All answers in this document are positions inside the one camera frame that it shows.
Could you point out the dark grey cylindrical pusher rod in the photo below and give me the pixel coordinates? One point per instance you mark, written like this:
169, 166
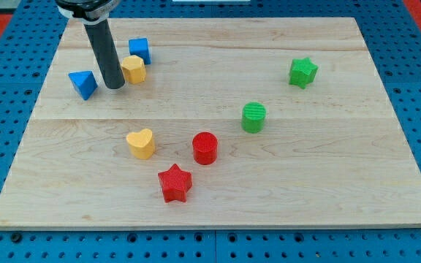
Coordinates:
103, 46

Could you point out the blue cube block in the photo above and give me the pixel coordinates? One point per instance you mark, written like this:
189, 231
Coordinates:
140, 47

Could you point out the light wooden board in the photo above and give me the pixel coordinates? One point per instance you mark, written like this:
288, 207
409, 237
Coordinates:
330, 156

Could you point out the yellow heart block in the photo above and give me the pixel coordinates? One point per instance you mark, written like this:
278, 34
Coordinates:
141, 144

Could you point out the green cylinder block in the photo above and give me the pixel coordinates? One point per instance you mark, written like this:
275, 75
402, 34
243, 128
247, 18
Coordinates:
253, 117

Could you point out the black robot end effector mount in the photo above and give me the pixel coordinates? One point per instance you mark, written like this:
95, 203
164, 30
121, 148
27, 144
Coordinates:
88, 10

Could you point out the blue triangle block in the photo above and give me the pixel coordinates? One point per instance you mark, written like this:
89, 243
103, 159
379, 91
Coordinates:
84, 83

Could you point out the green star block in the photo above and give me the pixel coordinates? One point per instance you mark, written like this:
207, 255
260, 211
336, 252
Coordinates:
302, 72

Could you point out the red star block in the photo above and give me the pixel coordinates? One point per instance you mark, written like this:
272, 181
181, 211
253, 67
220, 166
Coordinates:
175, 183

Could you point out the red cylinder block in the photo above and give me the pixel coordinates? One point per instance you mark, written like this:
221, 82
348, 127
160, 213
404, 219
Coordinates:
205, 148

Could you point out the yellow hexagon block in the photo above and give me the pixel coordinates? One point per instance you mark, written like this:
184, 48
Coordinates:
133, 68

